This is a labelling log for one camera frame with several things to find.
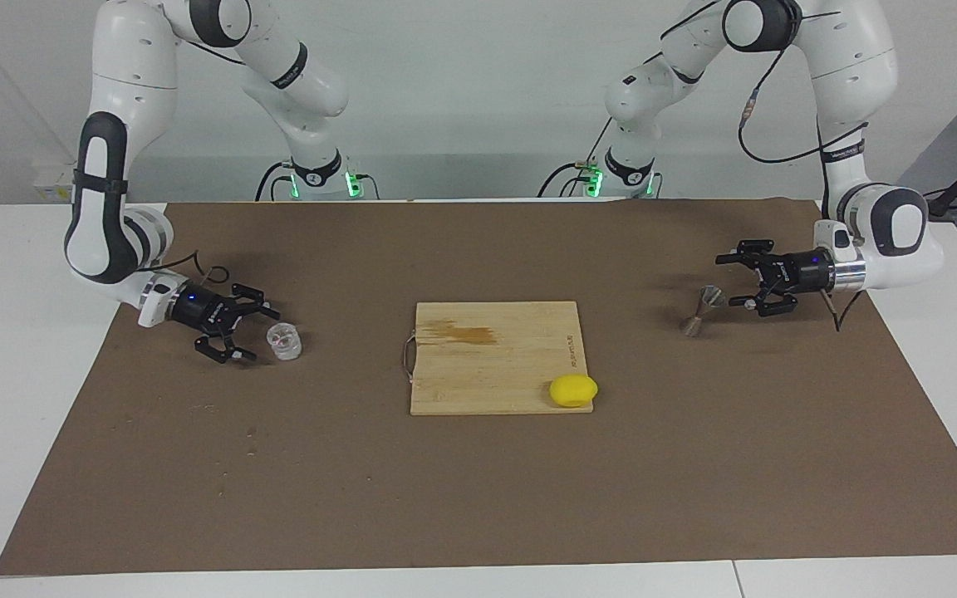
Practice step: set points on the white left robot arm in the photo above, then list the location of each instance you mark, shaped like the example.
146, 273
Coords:
852, 66

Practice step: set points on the brown table mat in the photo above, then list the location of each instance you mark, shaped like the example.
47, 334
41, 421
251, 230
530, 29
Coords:
478, 498

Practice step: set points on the wooden cutting board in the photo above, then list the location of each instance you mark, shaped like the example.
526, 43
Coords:
487, 374

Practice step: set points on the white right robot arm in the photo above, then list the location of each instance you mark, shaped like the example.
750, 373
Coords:
125, 75

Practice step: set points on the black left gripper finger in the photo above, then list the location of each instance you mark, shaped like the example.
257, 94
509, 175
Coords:
757, 253
773, 303

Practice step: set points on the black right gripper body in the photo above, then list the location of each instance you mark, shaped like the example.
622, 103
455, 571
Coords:
200, 309

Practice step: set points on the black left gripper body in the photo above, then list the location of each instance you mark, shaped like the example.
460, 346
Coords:
807, 270

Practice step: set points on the yellow lemon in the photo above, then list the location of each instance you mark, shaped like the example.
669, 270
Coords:
573, 390

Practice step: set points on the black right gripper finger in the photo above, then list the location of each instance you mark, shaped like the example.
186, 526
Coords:
217, 345
250, 299

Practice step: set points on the clear glass cup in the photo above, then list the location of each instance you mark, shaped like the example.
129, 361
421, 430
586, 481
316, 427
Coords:
283, 342

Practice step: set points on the white wall socket box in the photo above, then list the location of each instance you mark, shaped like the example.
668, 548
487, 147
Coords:
51, 187

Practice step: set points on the metal double jigger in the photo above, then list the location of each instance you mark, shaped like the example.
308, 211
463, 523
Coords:
692, 324

